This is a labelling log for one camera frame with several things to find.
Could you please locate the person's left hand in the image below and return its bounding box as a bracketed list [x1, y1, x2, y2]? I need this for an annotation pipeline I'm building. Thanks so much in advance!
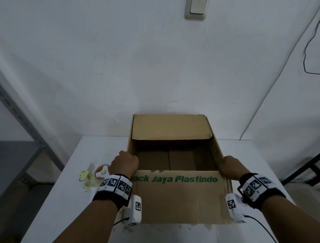
[109, 151, 139, 180]

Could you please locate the person's right hand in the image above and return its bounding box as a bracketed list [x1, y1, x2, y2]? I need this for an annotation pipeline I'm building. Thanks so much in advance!
[219, 156, 250, 181]

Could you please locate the clear tape roll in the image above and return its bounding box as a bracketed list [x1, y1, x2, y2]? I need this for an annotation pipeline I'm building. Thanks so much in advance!
[94, 163, 112, 179]

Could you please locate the yellow white tape dispenser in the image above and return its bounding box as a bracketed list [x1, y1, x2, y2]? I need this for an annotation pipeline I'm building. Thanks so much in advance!
[79, 163, 112, 193]

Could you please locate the brown cardboard box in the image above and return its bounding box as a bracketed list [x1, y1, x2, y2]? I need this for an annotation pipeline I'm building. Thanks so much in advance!
[126, 114, 233, 225]

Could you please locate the person's left forearm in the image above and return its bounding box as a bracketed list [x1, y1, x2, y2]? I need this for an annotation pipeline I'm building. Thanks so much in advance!
[53, 199, 118, 243]

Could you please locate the person's right forearm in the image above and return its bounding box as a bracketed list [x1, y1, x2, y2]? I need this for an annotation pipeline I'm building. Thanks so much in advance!
[260, 195, 320, 243]

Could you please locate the black marker wristband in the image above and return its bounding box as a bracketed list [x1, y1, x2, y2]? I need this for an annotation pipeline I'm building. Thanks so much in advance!
[237, 173, 287, 210]
[92, 174, 133, 213]

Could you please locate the black metal shelf rack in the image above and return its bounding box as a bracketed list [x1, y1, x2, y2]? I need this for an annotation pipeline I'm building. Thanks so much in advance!
[282, 153, 320, 187]

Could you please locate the grey metal shelf rack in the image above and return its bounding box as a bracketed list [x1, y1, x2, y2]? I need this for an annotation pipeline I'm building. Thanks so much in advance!
[0, 83, 66, 197]

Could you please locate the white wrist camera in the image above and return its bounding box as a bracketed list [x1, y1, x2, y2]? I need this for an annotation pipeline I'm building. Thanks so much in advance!
[122, 195, 142, 227]
[225, 193, 248, 224]

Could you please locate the black camera cable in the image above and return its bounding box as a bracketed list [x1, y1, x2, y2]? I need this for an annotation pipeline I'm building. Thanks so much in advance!
[244, 214, 278, 243]
[113, 217, 129, 227]

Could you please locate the black wall cable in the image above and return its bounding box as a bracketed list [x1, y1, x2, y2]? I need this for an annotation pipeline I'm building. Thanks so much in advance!
[303, 29, 320, 75]

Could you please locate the white wall switch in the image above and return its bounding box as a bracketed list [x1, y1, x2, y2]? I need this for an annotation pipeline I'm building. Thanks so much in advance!
[184, 0, 209, 21]

